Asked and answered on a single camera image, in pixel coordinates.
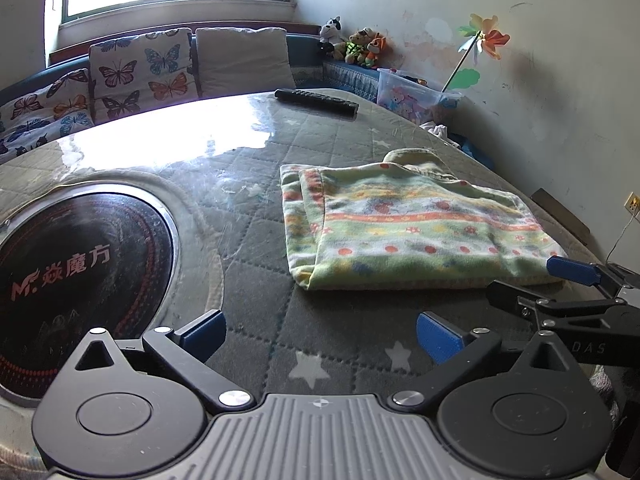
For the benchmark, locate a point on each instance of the colourful patterned child shirt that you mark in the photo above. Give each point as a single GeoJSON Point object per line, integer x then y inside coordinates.
{"type": "Point", "coordinates": [407, 222]}

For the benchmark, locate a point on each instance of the wall power socket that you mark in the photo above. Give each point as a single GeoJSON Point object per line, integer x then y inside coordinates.
{"type": "Point", "coordinates": [632, 204]}

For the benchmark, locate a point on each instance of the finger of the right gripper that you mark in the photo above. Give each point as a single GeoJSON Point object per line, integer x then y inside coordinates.
{"type": "Point", "coordinates": [523, 302]}
{"type": "Point", "coordinates": [608, 278]}

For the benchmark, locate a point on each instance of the colourful paper pinwheel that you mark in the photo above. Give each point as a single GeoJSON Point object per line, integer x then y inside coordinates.
{"type": "Point", "coordinates": [482, 38]}

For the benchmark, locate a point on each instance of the clear plastic storage box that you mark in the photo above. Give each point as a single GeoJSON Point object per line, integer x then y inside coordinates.
{"type": "Point", "coordinates": [414, 99]}

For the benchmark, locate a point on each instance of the grey quilted star tablecloth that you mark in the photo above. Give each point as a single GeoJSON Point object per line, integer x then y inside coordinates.
{"type": "Point", "coordinates": [216, 166]}

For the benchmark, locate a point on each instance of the left butterfly print cushion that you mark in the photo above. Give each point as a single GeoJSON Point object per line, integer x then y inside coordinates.
{"type": "Point", "coordinates": [46, 115]}

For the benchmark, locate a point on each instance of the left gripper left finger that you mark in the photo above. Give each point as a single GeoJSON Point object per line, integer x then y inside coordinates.
{"type": "Point", "coordinates": [181, 356]}

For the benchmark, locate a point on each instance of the black round induction cooker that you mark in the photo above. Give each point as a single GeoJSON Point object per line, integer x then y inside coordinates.
{"type": "Point", "coordinates": [82, 256]}

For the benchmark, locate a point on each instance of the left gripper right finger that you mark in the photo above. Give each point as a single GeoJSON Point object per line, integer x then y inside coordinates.
{"type": "Point", "coordinates": [458, 357]}

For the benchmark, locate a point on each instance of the black remote control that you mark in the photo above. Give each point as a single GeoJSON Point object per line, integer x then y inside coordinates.
{"type": "Point", "coordinates": [317, 101]}

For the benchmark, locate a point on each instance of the upright butterfly print cushion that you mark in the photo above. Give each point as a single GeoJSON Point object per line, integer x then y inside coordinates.
{"type": "Point", "coordinates": [135, 74]}

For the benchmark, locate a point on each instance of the brown bear plush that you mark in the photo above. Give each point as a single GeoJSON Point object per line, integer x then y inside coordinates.
{"type": "Point", "coordinates": [356, 48]}

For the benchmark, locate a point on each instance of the orange fox plush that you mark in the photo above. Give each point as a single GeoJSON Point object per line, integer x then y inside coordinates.
{"type": "Point", "coordinates": [375, 49]}

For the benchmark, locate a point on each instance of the plain beige cushion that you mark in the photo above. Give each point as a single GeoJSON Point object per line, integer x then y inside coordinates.
{"type": "Point", "coordinates": [233, 61]}

